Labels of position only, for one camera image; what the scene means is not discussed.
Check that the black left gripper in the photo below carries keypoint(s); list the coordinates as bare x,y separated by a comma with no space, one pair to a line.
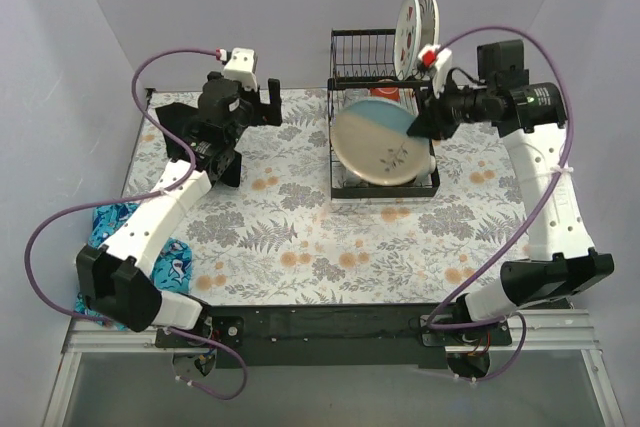
258,103

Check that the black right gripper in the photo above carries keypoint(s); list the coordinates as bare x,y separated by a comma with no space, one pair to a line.
445,113

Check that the orange ceramic mug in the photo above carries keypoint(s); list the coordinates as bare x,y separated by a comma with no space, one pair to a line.
385,88

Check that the beige and blue plate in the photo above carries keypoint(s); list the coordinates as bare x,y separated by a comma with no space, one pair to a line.
369,139

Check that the black wire dish rack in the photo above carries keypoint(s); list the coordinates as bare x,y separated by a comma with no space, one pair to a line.
358,60

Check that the white plate red motifs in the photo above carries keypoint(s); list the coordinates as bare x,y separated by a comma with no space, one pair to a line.
407,39

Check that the blue striped white plate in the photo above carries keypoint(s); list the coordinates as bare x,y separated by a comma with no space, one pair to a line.
430,22

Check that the cream pink bowl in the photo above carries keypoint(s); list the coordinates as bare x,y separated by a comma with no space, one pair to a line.
349,179

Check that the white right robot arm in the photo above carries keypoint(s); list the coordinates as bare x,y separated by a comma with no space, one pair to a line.
562,259

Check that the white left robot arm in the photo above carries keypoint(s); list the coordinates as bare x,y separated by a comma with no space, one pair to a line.
116,276

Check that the black cloth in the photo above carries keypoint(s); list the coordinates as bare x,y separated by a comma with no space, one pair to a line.
212,141

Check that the floral table mat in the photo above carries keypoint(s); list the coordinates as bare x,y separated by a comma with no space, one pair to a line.
280,238

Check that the blue patterned cloth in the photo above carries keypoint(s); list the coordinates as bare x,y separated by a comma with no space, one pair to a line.
173,267

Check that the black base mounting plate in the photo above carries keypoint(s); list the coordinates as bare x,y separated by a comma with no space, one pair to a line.
330,335

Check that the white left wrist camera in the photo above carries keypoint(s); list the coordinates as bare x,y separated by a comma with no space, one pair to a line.
239,64

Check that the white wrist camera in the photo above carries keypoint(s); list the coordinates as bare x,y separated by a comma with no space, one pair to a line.
239,64
436,62

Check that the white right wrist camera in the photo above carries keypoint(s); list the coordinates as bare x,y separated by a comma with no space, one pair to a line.
436,62

